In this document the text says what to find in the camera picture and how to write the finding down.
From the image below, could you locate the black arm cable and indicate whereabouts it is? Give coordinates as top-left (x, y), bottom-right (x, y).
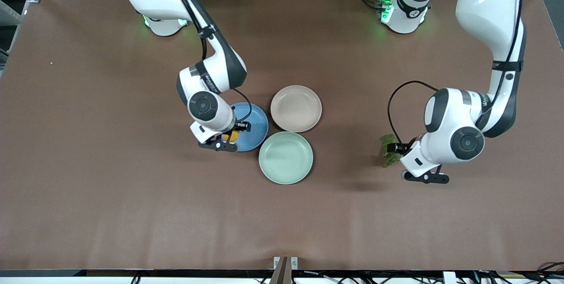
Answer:
top-left (387, 0), bottom-right (526, 147)
top-left (161, 0), bottom-right (253, 125)

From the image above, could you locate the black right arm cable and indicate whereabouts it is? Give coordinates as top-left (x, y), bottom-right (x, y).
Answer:
top-left (161, 0), bottom-right (253, 125)

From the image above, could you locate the pale green plate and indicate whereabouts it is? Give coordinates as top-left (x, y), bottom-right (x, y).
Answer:
top-left (259, 131), bottom-right (314, 185)

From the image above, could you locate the green lettuce leaf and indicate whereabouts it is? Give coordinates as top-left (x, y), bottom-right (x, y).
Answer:
top-left (380, 133), bottom-right (402, 169)

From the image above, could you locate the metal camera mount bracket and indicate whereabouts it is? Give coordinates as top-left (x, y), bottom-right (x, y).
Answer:
top-left (270, 256), bottom-right (299, 284)

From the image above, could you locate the beige plate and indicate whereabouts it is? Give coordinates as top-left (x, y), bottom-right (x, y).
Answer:
top-left (270, 85), bottom-right (323, 133)

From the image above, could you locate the blue plate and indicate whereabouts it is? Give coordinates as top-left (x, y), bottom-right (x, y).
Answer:
top-left (223, 102), bottom-right (269, 153)

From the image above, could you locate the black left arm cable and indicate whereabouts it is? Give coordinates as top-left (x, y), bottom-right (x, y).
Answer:
top-left (387, 0), bottom-right (526, 147)

